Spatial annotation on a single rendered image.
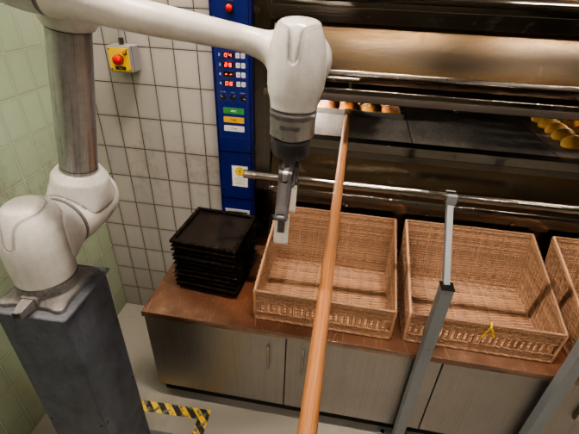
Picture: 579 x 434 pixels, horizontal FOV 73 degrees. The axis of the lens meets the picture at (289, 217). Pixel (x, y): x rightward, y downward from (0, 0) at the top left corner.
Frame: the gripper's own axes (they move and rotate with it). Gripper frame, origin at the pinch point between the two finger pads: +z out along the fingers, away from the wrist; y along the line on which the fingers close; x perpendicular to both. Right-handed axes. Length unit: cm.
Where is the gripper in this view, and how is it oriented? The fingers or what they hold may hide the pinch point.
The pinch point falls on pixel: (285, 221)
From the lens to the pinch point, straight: 88.1
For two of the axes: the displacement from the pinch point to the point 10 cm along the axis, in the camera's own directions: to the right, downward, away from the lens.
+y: -1.3, 5.2, -8.5
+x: 9.9, 1.3, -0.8
